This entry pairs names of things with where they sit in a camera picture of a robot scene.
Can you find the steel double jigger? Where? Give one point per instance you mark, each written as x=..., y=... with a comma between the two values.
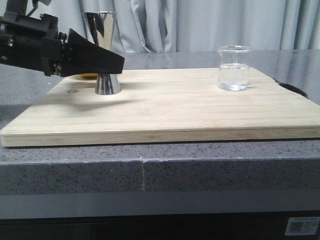
x=99, y=29

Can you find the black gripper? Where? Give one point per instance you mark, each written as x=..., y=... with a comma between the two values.
x=36, y=44

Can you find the wooden cutting board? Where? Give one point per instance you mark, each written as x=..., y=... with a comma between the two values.
x=163, y=105

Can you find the glass beaker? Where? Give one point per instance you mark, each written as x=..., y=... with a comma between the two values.
x=233, y=73

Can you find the yellow lemon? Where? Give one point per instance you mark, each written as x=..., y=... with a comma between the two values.
x=88, y=75

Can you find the grey curtain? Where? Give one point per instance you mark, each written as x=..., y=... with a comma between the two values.
x=196, y=25

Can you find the black board handle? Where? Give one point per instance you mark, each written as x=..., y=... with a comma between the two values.
x=292, y=88

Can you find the white QR label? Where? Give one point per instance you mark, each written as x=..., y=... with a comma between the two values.
x=302, y=226

